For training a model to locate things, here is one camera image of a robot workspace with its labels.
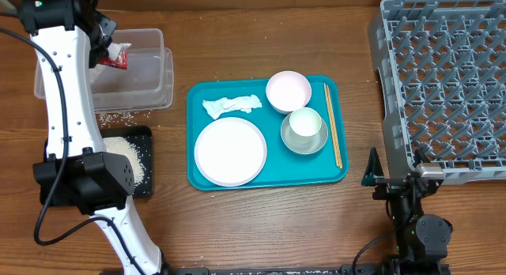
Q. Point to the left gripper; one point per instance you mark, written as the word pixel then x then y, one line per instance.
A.
pixel 109 27

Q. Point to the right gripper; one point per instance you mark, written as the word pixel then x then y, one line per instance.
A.
pixel 388 186

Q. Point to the red snack wrapper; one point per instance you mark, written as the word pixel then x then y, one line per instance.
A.
pixel 116 60

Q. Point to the grey green bowl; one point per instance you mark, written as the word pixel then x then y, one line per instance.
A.
pixel 300 144

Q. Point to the small white cup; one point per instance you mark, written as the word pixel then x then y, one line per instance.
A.
pixel 305 122

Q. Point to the white rice pile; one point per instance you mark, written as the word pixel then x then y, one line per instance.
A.
pixel 120 145

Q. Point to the white napkin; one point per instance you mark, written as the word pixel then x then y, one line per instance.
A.
pixel 216 108

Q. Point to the white round plate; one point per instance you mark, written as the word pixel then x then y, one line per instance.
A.
pixel 230 152

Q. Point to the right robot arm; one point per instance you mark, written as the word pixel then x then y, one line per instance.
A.
pixel 421 239

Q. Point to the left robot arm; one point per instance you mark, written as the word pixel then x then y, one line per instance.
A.
pixel 75 135

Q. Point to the grey dishwasher rack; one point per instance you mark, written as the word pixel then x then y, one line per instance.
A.
pixel 441 65

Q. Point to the clear plastic bin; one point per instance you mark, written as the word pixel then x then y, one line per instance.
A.
pixel 146 84

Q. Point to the spilled rice on table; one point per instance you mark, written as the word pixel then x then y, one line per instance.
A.
pixel 122 118

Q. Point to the black plastic tray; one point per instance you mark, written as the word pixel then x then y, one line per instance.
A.
pixel 144 148

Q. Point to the white pink bowl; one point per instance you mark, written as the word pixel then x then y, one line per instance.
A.
pixel 288 91

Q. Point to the teal serving tray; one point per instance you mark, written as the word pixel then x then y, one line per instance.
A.
pixel 283 167

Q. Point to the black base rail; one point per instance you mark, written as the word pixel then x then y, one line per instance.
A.
pixel 296 271

